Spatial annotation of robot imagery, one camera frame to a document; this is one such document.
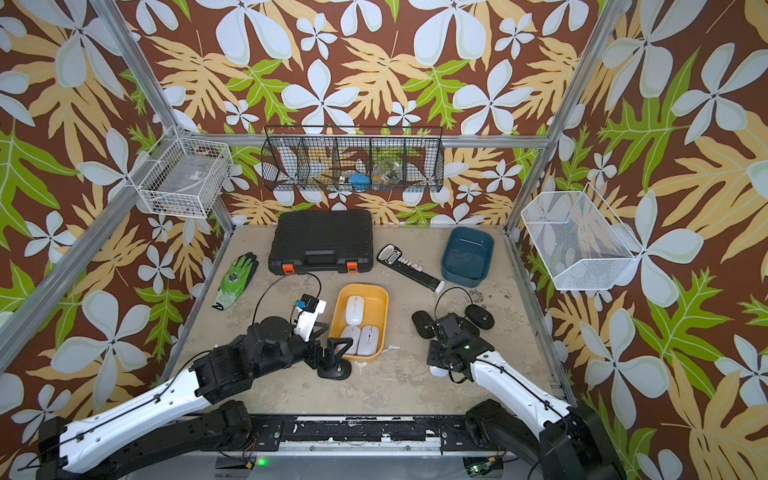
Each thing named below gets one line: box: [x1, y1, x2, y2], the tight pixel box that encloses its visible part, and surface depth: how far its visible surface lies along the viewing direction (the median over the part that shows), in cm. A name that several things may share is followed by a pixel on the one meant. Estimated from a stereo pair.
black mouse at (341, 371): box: [317, 358, 353, 380], surface depth 84 cm
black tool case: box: [268, 210, 374, 275], surface depth 107 cm
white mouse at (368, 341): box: [357, 325, 380, 356], surface depth 90 cm
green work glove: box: [212, 252, 259, 311], surface depth 104 cm
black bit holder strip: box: [377, 244, 446, 294], surface depth 109 cm
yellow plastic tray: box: [329, 284, 389, 360], surface depth 95 cm
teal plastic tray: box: [441, 226, 495, 288], surface depth 111 cm
